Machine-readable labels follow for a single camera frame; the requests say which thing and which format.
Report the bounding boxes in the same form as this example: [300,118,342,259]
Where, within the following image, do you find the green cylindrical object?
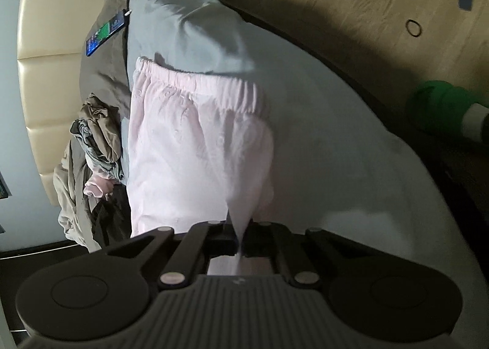
[405,79,489,144]

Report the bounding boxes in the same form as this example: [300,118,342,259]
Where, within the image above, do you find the cream padded headboard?
[16,0,118,208]

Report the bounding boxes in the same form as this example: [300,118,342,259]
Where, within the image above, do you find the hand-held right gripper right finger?
[240,220,374,289]

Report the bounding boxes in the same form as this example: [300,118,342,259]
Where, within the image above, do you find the tan garment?
[77,93,123,163]

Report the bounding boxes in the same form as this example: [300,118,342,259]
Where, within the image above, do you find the small pink garment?
[83,174,116,199]

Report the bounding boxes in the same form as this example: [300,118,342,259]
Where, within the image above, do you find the grey garment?
[70,119,125,180]

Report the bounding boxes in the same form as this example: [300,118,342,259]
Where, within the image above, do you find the bed with blue-grey sheet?
[124,0,485,285]

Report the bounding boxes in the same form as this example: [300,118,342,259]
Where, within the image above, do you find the black garment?
[91,196,133,250]

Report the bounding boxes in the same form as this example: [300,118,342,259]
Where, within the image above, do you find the cream cloth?
[53,138,101,247]

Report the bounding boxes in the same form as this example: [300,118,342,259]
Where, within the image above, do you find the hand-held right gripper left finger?
[106,220,238,291]

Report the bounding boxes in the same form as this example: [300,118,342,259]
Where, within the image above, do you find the grey-brown blanket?
[78,0,134,185]

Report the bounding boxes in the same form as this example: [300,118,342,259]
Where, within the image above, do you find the pink pants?
[127,56,276,277]

